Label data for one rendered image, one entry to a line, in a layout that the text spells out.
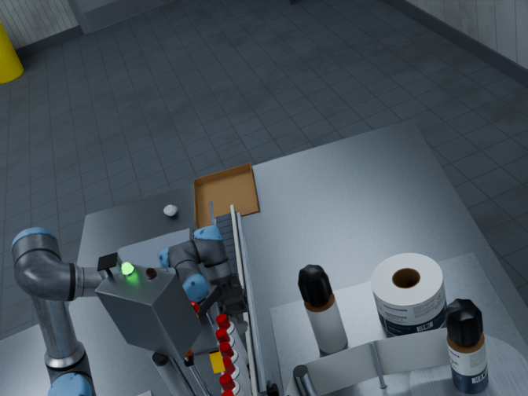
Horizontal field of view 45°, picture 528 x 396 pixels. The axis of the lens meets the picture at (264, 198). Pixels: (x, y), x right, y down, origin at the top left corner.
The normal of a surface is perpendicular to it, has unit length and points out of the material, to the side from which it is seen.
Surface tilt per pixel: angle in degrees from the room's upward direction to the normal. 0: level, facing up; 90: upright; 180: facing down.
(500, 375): 0
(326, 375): 90
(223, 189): 0
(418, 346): 90
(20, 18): 90
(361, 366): 90
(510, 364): 0
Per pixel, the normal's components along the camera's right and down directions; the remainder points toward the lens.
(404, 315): -0.30, 0.65
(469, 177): -0.26, -0.76
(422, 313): 0.16, 0.57
